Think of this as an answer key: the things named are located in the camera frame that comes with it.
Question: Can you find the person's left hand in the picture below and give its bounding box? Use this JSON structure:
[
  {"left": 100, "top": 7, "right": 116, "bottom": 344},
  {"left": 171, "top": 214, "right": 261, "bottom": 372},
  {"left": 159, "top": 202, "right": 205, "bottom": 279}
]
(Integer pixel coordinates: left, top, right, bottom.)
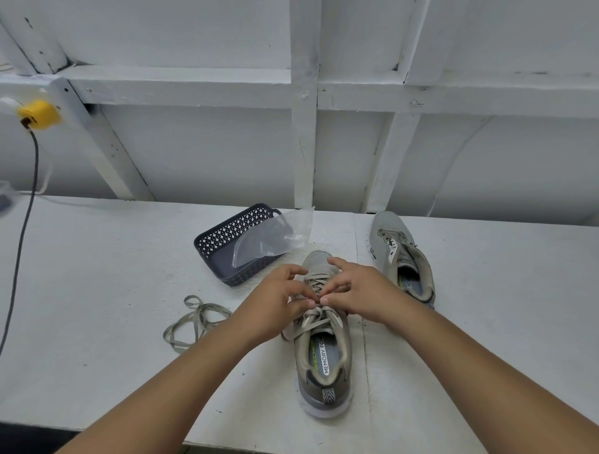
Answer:
[{"left": 231, "top": 264, "right": 320, "bottom": 347}]

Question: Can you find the person's right hand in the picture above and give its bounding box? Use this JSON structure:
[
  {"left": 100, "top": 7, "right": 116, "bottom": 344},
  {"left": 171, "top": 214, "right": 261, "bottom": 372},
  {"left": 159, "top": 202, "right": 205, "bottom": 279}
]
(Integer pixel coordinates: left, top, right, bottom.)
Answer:
[{"left": 319, "top": 256, "right": 409, "bottom": 328}]

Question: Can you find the grey shoelace threaded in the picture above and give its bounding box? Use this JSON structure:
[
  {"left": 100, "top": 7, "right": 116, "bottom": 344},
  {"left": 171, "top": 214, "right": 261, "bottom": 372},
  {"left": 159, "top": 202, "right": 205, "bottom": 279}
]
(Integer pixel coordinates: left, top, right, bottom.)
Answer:
[{"left": 281, "top": 275, "right": 348, "bottom": 342}]

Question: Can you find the person's right forearm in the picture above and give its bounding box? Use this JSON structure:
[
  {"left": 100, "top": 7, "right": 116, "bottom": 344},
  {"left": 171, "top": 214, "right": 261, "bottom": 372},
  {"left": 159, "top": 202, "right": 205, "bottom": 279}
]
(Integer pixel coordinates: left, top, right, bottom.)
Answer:
[{"left": 385, "top": 303, "right": 599, "bottom": 454}]

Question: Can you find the person's left forearm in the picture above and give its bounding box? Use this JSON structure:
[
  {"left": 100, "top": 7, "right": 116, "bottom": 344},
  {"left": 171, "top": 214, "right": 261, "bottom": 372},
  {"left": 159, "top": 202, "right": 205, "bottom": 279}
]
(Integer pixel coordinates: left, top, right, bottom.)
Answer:
[{"left": 55, "top": 314, "right": 265, "bottom": 454}]

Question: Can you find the grey laced sneaker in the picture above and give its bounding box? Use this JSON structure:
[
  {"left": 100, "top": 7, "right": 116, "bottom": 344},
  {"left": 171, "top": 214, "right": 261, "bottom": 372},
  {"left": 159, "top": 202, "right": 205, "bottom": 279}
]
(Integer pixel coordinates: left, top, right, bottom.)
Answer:
[{"left": 281, "top": 250, "right": 354, "bottom": 419}]

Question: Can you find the clear plastic bag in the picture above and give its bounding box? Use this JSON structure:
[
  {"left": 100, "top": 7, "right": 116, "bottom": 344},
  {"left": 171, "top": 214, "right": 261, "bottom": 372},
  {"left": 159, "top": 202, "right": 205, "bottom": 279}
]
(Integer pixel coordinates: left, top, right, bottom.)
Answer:
[{"left": 231, "top": 206, "right": 315, "bottom": 269}]

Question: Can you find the grey unlaced sneaker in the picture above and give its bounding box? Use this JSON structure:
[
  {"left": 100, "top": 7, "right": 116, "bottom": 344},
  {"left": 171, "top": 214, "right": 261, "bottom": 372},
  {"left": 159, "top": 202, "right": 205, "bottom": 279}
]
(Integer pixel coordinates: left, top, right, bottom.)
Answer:
[{"left": 368, "top": 210, "right": 437, "bottom": 310}]

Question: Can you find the dark blue plastic basket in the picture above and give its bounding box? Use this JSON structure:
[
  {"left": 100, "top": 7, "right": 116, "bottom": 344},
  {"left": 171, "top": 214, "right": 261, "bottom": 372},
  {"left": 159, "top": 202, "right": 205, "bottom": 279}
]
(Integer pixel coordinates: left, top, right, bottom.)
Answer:
[{"left": 193, "top": 203, "right": 284, "bottom": 287}]

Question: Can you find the loose grey shoelace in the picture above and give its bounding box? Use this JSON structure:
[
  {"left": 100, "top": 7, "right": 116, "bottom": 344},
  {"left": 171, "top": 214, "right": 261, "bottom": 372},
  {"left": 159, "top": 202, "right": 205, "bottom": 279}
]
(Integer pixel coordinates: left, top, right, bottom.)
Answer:
[{"left": 162, "top": 295, "right": 234, "bottom": 354}]

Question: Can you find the yellow plastic clamp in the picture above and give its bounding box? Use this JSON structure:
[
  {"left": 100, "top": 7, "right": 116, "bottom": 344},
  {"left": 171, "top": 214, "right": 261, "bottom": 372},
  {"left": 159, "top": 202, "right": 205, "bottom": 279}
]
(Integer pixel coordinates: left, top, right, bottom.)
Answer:
[{"left": 17, "top": 99, "right": 63, "bottom": 131}]

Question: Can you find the black cable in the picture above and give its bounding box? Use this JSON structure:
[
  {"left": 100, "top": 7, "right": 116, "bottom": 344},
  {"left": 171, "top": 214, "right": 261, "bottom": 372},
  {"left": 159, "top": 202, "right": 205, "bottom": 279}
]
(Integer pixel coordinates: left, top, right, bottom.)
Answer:
[{"left": 0, "top": 123, "right": 41, "bottom": 357}]

